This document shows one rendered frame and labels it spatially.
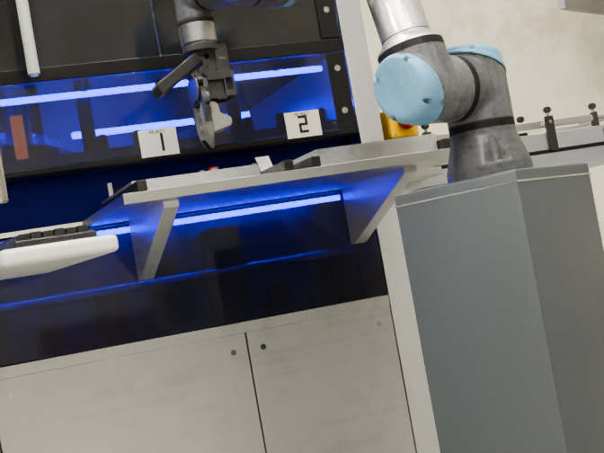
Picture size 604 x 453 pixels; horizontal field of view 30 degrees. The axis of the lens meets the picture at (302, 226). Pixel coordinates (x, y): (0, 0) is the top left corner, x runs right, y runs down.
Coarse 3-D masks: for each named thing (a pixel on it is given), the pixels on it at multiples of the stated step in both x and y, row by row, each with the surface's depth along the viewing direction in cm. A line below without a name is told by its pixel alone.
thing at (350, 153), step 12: (360, 144) 221; (372, 144) 222; (384, 144) 222; (396, 144) 223; (408, 144) 224; (420, 144) 225; (432, 144) 226; (300, 156) 226; (324, 156) 218; (336, 156) 219; (348, 156) 220; (360, 156) 221; (372, 156) 221; (384, 156) 222
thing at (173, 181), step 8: (232, 168) 224; (240, 168) 224; (248, 168) 225; (256, 168) 225; (168, 176) 219; (176, 176) 220; (184, 176) 220; (192, 176) 221; (200, 176) 221; (208, 176) 222; (216, 176) 222; (224, 176) 223; (232, 176) 223; (240, 176) 224; (128, 184) 220; (152, 184) 218; (160, 184) 218; (168, 184) 219; (176, 184) 219; (184, 184) 220; (104, 200) 245
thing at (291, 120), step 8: (296, 112) 257; (304, 112) 258; (312, 112) 259; (288, 120) 256; (296, 120) 257; (304, 120) 258; (312, 120) 258; (288, 128) 256; (296, 128) 257; (304, 128) 258; (312, 128) 258; (320, 128) 259; (288, 136) 256; (296, 136) 257; (304, 136) 257
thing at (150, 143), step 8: (168, 128) 247; (144, 136) 245; (152, 136) 245; (168, 136) 247; (176, 136) 247; (144, 144) 245; (152, 144) 245; (160, 144) 246; (168, 144) 246; (176, 144) 247; (144, 152) 244; (152, 152) 245; (160, 152) 246; (168, 152) 246; (176, 152) 247
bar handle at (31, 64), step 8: (16, 0) 232; (24, 0) 232; (24, 8) 232; (24, 16) 232; (24, 24) 231; (24, 32) 231; (32, 32) 232; (24, 40) 231; (32, 40) 232; (24, 48) 232; (32, 48) 232; (32, 56) 231; (24, 64) 237; (32, 64) 231; (32, 72) 231
